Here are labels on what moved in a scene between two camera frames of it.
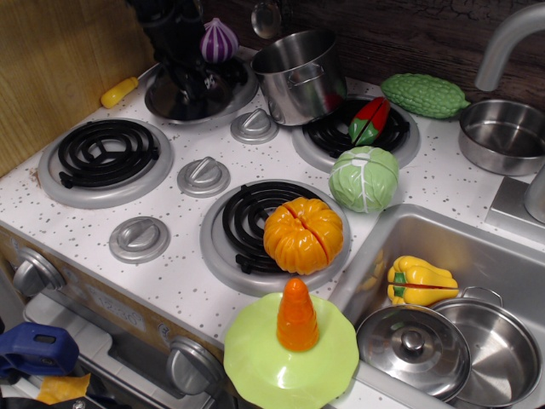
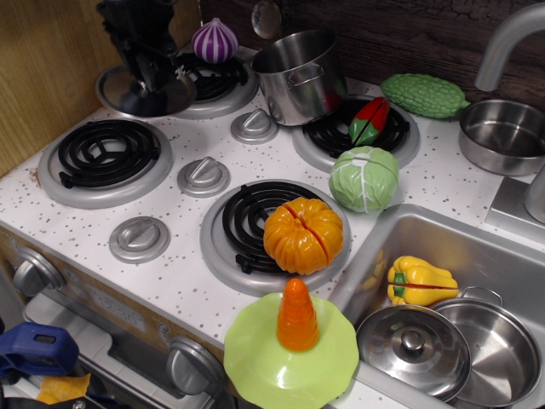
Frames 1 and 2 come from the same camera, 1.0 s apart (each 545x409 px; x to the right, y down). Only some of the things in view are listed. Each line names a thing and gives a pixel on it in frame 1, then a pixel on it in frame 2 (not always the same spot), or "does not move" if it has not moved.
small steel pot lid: (198, 91) -> (115, 90)
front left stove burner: (106, 164) does not move
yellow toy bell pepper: (411, 282) does not move
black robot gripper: (174, 30) -> (141, 30)
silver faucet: (535, 196) does not move
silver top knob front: (139, 239) does not move
